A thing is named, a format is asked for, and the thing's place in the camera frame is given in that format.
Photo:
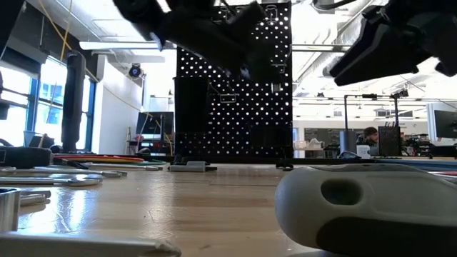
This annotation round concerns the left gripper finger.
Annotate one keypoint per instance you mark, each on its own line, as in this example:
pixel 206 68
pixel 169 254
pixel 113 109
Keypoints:
pixel 248 19
pixel 264 66

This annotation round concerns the black tape measure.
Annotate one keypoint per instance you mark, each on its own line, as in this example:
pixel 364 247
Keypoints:
pixel 25 157

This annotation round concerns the grey cylinder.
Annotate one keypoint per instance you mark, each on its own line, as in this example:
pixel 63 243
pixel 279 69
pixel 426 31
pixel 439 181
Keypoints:
pixel 348 142

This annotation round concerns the red utility knife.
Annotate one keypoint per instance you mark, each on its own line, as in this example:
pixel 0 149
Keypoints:
pixel 446 174

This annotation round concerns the small black pegboard bin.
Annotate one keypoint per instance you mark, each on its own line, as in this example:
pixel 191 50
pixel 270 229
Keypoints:
pixel 269 137

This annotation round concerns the person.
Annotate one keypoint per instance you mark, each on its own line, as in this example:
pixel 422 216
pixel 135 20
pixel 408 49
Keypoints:
pixel 371 135

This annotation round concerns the long ceiling lamp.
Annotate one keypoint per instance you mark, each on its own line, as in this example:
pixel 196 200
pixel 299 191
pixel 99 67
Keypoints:
pixel 118 45

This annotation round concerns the black monitor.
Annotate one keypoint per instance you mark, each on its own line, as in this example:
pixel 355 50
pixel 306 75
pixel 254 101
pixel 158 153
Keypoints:
pixel 153 123
pixel 446 124

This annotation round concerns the black pillar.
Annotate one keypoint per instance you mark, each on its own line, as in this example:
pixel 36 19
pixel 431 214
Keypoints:
pixel 73 107

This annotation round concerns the black camera stand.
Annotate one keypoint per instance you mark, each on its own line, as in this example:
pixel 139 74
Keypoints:
pixel 369 95

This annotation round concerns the black bag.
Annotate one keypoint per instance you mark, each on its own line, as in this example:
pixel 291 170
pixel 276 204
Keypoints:
pixel 41 142

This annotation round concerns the chrome socket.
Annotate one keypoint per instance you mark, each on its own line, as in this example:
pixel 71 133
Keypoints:
pixel 9 210

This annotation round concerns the round ceiling camera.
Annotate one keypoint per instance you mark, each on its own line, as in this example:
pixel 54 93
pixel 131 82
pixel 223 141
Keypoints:
pixel 135 70

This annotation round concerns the black perforated pegboard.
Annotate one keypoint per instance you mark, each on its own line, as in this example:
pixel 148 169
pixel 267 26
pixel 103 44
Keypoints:
pixel 250 118

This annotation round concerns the silver stubby wrench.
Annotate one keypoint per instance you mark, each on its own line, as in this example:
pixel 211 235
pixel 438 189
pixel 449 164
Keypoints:
pixel 34 199
pixel 153 167
pixel 114 174
pixel 82 181

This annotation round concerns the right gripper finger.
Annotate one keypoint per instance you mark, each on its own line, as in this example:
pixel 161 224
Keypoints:
pixel 375 53

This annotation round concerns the black mesh case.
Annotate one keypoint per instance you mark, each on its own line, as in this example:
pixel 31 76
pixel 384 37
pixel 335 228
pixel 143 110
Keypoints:
pixel 389 141

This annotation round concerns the black pegboard foot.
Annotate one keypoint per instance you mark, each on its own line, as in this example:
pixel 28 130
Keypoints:
pixel 284 166
pixel 178 160

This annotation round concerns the black aluminium frame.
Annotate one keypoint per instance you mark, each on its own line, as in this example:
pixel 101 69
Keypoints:
pixel 321 160

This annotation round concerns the metal ruler strip foreground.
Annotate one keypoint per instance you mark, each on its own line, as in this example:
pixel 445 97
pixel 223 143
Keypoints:
pixel 71 246

